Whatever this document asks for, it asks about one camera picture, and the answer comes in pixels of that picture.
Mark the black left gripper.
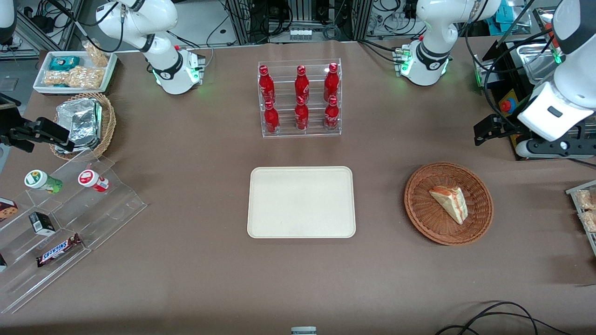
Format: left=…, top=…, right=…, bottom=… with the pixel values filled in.
left=474, top=114, right=529, bottom=146

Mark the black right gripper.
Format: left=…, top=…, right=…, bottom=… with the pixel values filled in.
left=0, top=118, right=75, bottom=154

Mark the triangle sandwich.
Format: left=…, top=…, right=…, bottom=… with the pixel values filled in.
left=429, top=186, right=467, bottom=225

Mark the tan wicker basket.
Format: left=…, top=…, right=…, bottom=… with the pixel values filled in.
left=50, top=92, right=116, bottom=161

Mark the white rectangular snack tray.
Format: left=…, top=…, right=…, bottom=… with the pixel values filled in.
left=33, top=50, right=118, bottom=95

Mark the grey metal snack tray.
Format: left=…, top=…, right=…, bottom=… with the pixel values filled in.
left=566, top=181, right=596, bottom=257

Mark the brown round wicker basket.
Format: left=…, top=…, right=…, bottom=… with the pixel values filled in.
left=404, top=161, right=494, bottom=246

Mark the beige plastic tray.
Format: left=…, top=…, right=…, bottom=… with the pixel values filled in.
left=247, top=166, right=357, bottom=239

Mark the silver foil package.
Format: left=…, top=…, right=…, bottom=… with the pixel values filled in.
left=54, top=98, right=103, bottom=154

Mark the green lidded cup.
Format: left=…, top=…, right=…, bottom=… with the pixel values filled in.
left=24, top=170, right=63, bottom=194

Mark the red lidded cup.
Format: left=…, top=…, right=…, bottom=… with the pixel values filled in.
left=78, top=170, right=110, bottom=193

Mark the black food warmer appliance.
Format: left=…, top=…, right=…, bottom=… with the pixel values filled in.
left=482, top=7, right=596, bottom=161

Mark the large clear peanut bag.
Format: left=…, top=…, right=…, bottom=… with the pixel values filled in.
left=43, top=66, right=106, bottom=90

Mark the teal snack packet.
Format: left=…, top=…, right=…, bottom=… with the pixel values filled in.
left=49, top=56, right=81, bottom=71

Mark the small black carton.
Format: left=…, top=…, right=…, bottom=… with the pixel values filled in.
left=29, top=212, right=56, bottom=235

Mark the cookie box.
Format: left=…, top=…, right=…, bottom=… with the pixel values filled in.
left=0, top=198, right=19, bottom=223

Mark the clear acrylic tiered display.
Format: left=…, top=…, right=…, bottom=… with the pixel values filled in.
left=0, top=149, right=148, bottom=315

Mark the small clear peanut bag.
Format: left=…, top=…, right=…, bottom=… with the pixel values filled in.
left=82, top=41, right=109, bottom=67

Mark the Snickers chocolate bar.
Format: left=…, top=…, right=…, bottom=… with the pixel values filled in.
left=36, top=234, right=83, bottom=268

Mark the red cola bottle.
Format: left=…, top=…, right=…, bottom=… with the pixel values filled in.
left=324, top=63, right=340, bottom=100
left=294, top=65, right=310, bottom=100
left=324, top=96, right=340, bottom=131
left=264, top=100, right=280, bottom=135
left=258, top=65, right=276, bottom=104
left=295, top=96, right=310, bottom=131

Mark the clear acrylic bottle rack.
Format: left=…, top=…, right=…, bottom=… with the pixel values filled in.
left=257, top=58, right=342, bottom=138

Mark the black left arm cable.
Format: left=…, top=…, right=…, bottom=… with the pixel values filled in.
left=482, top=19, right=562, bottom=114

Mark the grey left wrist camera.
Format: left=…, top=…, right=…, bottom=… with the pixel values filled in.
left=515, top=137, right=596, bottom=159

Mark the black floor cable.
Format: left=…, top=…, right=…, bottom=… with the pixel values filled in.
left=435, top=301, right=574, bottom=335

